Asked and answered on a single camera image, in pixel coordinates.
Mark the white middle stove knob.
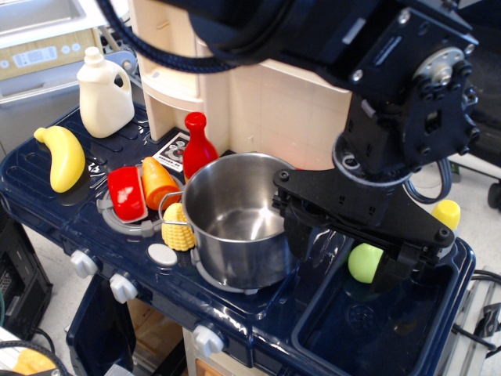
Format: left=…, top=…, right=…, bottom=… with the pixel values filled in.
left=110, top=273, right=139, bottom=304

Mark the white right stove knob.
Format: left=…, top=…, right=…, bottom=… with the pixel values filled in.
left=193, top=324, right=227, bottom=357

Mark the grey left stove burner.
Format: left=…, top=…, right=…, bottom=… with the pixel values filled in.
left=96, top=189, right=162, bottom=237

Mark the cream toy kitchen tower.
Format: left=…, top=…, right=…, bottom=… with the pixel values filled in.
left=128, top=0, right=352, bottom=172

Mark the dark blue toy kitchen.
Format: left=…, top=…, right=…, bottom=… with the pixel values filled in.
left=1, top=105, right=475, bottom=375

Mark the black computer case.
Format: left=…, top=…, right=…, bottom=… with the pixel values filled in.
left=1, top=210, right=52, bottom=340

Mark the grey round stove button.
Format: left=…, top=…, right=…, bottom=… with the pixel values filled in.
left=147, top=244, right=178, bottom=266

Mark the black braided cable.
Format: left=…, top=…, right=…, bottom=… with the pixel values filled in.
left=95, top=0, right=236, bottom=74

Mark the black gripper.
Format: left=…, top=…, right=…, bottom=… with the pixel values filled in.
left=273, top=168, right=454, bottom=293

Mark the red toy cheese wedge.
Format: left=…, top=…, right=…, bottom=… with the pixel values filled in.
left=107, top=166, right=148, bottom=223

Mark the cream toy jug bottle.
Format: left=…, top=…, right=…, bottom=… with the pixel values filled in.
left=77, top=46, right=135, bottom=139

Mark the yellow toy corn cob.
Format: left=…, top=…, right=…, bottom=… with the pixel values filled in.
left=161, top=203, right=196, bottom=251

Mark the yellow toy banana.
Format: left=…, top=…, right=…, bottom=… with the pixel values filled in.
left=34, top=125, right=86, bottom=193

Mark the green toy apple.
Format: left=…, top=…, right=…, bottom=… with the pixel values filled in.
left=348, top=243, right=384, bottom=284

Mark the grey lab appliance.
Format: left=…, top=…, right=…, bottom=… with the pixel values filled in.
left=1, top=1, right=103, bottom=156

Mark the white stove knob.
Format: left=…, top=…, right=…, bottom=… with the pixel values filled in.
left=70, top=250, right=99, bottom=279
left=110, top=273, right=139, bottom=304
left=193, top=324, right=227, bottom=357

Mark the red toy ketchup bottle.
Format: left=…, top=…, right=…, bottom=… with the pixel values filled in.
left=183, top=112, right=219, bottom=183

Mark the white left stove knob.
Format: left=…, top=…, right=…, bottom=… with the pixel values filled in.
left=70, top=250, right=99, bottom=279

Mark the orange toy carrot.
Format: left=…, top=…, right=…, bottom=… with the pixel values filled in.
left=142, top=157, right=181, bottom=210

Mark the stainless steel pot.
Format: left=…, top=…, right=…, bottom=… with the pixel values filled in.
left=171, top=153, right=297, bottom=290

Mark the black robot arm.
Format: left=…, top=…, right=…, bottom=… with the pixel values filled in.
left=188, top=1, right=478, bottom=292

